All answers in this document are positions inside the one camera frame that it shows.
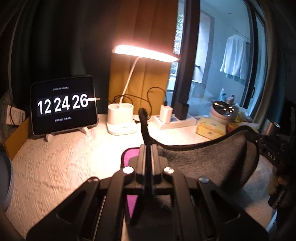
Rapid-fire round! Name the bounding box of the yellow tissue box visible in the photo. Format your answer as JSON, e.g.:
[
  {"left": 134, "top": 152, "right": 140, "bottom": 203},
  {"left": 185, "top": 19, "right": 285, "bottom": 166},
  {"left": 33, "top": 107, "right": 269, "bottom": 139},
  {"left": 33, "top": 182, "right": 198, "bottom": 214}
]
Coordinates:
[{"left": 196, "top": 117, "right": 226, "bottom": 140}]

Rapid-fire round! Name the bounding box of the grey microfibre towel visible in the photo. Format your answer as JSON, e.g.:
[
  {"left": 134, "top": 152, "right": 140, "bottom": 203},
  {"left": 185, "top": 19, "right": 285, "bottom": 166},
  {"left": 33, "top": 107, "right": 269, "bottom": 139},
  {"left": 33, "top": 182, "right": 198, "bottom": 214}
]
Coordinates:
[{"left": 129, "top": 107, "right": 261, "bottom": 241}]

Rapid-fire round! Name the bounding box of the white hanging shirt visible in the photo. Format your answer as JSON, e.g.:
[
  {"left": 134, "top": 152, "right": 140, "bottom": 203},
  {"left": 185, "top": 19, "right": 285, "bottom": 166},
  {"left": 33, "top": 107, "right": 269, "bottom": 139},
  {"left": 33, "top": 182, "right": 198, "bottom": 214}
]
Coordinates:
[{"left": 220, "top": 35, "right": 248, "bottom": 81}]

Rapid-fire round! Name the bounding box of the steel bowl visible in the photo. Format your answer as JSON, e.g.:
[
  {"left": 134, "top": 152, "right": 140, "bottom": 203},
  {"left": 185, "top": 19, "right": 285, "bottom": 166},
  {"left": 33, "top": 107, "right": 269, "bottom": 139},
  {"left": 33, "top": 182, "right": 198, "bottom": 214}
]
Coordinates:
[{"left": 212, "top": 100, "right": 235, "bottom": 117}]

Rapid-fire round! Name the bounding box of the pink cloth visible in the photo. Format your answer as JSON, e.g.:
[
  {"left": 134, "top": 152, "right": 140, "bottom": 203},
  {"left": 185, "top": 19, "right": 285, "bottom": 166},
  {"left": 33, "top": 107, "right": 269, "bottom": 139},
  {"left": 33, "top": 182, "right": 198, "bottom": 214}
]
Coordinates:
[{"left": 120, "top": 147, "right": 139, "bottom": 219}]

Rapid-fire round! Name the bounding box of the tablet showing clock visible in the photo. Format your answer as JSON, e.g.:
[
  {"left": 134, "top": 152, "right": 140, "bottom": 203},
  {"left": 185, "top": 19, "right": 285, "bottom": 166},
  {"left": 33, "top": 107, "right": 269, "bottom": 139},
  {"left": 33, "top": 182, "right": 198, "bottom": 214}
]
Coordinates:
[{"left": 30, "top": 75, "right": 98, "bottom": 136}]

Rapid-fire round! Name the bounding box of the dark green curtain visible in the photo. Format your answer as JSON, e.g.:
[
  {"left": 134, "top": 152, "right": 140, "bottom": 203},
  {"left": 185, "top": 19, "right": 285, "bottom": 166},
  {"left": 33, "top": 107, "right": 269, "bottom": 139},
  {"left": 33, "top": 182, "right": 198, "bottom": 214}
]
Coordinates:
[{"left": 10, "top": 1, "right": 120, "bottom": 113}]

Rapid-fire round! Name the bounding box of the grey blue plate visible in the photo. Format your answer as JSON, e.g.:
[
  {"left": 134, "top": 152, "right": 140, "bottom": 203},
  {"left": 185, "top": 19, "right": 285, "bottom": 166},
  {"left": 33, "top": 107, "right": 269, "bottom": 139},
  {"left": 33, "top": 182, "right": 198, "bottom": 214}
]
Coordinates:
[{"left": 0, "top": 152, "right": 14, "bottom": 211}]

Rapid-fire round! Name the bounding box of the mustard yellow curtain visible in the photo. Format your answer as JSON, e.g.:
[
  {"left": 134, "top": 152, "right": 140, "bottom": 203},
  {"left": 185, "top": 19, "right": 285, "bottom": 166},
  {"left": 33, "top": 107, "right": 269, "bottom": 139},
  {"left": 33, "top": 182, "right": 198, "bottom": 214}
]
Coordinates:
[{"left": 109, "top": 1, "right": 178, "bottom": 115}]

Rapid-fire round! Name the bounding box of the black power adapter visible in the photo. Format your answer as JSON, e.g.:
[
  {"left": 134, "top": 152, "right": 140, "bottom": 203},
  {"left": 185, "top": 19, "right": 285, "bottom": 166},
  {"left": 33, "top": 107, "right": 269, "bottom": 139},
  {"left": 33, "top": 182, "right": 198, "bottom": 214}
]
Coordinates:
[{"left": 174, "top": 102, "right": 189, "bottom": 120}]

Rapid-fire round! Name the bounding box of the white ceramic bowl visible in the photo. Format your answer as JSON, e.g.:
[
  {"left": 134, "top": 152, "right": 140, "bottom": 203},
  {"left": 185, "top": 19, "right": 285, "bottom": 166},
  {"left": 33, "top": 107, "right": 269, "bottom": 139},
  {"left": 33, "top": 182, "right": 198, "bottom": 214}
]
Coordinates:
[{"left": 209, "top": 107, "right": 238, "bottom": 125}]

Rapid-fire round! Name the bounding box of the white desk lamp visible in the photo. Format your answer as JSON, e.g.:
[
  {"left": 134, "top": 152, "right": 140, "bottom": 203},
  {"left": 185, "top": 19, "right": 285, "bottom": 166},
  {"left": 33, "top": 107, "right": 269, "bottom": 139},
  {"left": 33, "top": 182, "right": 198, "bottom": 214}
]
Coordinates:
[{"left": 106, "top": 44, "right": 179, "bottom": 136}]

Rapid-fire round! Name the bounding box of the white USB charger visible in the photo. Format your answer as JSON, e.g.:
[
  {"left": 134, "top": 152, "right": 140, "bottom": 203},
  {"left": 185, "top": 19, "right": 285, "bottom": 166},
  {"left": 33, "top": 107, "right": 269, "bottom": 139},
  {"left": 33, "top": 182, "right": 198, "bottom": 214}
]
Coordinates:
[{"left": 159, "top": 104, "right": 173, "bottom": 124}]

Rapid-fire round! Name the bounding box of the steel thermos cup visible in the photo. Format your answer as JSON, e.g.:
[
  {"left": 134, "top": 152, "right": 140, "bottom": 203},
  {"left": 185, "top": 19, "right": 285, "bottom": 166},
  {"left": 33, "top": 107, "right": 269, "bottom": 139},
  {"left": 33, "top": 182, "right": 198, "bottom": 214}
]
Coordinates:
[{"left": 261, "top": 119, "right": 280, "bottom": 136}]

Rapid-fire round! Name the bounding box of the white power strip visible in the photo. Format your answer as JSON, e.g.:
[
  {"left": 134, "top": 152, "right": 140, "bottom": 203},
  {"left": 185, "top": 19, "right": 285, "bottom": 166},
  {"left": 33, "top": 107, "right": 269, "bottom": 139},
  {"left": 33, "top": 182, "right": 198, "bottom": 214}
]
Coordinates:
[{"left": 152, "top": 114, "right": 197, "bottom": 130}]

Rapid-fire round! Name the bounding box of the black charger cable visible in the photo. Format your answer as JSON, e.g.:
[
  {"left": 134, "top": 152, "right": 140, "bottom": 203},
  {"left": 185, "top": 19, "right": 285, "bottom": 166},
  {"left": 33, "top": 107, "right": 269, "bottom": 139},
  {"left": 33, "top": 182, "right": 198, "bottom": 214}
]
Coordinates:
[{"left": 108, "top": 86, "right": 168, "bottom": 121}]

